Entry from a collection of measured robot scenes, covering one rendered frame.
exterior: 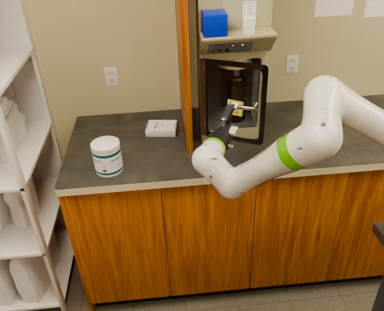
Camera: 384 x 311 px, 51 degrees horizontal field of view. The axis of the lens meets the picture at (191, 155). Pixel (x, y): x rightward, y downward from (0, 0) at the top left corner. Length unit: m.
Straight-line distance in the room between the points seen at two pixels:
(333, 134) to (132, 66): 1.43
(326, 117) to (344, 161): 0.84
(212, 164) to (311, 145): 0.40
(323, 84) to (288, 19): 1.14
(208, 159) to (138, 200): 0.60
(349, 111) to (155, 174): 0.93
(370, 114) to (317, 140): 0.25
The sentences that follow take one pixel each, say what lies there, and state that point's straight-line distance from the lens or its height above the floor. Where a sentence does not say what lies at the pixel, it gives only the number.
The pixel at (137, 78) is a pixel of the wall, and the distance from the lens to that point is 2.35.
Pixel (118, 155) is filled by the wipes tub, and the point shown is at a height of 1.04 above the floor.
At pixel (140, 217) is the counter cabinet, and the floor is 0.71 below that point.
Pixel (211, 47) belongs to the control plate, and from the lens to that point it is 1.77.
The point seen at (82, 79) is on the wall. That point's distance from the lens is 2.38.
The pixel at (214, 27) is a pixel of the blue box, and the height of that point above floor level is 1.55.
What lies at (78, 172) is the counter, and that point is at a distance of 1.95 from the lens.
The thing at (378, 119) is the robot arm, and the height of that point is 1.41.
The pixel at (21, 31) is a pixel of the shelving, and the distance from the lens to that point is 2.35.
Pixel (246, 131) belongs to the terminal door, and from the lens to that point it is 1.93.
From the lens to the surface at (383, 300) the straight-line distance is 1.90.
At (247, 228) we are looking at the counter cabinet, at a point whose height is 0.58.
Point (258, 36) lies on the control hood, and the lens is 1.75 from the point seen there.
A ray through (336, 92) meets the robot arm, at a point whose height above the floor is 1.51.
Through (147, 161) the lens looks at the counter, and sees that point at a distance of 1.94.
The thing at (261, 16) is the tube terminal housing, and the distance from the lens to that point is 1.86.
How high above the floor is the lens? 2.01
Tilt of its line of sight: 33 degrees down
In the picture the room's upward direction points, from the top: 2 degrees counter-clockwise
